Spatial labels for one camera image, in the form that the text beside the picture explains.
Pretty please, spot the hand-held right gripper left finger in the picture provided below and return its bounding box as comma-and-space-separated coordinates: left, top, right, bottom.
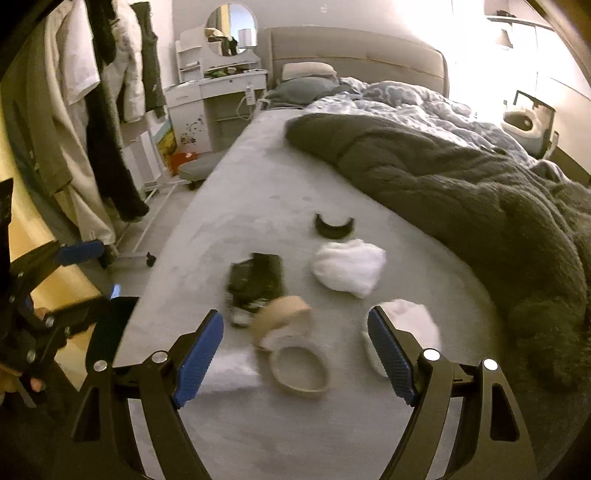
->
51, 309, 225, 480

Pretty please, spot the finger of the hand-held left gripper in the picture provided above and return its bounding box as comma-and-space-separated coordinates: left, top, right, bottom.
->
9, 239, 107, 296
28, 295, 139, 370

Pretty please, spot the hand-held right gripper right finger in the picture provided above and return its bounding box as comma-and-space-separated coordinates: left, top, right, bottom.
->
367, 305, 539, 480

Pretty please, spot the white sock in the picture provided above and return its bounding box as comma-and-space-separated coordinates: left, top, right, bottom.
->
196, 353, 264, 395

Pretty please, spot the pale tape ring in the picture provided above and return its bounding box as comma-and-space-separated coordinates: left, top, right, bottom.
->
270, 344, 332, 394

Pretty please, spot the black wrapper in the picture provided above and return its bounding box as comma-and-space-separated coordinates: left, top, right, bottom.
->
226, 252, 284, 328

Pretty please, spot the yellow cloth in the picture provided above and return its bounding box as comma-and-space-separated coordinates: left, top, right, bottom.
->
0, 106, 112, 365

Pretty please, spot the large white crumpled tissue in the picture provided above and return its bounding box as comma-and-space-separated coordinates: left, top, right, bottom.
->
310, 237, 387, 298

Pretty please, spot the white clothes rack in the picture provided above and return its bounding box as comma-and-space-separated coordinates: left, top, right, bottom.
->
111, 111, 195, 268

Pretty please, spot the black fuzzy garment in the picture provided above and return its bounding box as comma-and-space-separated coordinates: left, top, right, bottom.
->
85, 0, 151, 222

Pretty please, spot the olive grey coat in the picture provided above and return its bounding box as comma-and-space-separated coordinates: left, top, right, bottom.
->
0, 18, 75, 232

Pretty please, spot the colourful picture box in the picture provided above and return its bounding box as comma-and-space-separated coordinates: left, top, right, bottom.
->
154, 121, 178, 161

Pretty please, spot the black curved plastic piece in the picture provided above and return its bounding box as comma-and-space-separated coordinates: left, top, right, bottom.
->
315, 212, 355, 241

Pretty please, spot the dark grey fluffy blanket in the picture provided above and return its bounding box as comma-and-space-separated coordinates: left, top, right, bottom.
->
284, 112, 591, 393

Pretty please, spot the white shirt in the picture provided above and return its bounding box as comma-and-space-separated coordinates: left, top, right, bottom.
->
44, 0, 102, 109

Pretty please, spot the grey bed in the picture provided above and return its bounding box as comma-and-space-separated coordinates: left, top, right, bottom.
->
113, 25, 591, 480

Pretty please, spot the white puffy jacket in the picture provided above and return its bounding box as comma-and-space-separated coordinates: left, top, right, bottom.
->
108, 0, 147, 123

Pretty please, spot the dark green garment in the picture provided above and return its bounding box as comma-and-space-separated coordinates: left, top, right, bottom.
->
134, 2, 167, 118

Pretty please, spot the white vanity table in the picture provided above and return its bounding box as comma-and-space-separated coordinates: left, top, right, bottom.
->
164, 25, 269, 155

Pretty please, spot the blue patterned duvet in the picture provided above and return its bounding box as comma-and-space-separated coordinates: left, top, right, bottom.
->
305, 76, 568, 181

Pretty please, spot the round mirror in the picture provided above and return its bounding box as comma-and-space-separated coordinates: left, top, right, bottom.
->
204, 4, 258, 57

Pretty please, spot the grey pillow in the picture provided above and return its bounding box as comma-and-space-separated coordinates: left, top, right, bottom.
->
265, 76, 345, 110

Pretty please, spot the beige pillow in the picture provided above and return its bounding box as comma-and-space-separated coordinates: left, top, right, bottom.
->
281, 61, 337, 80

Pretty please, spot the grey upholstered headboard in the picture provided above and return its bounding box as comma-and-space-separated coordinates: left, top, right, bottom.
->
263, 26, 451, 97

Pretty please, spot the white wall shelf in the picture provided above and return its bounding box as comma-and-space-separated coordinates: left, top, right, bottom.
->
485, 14, 555, 51

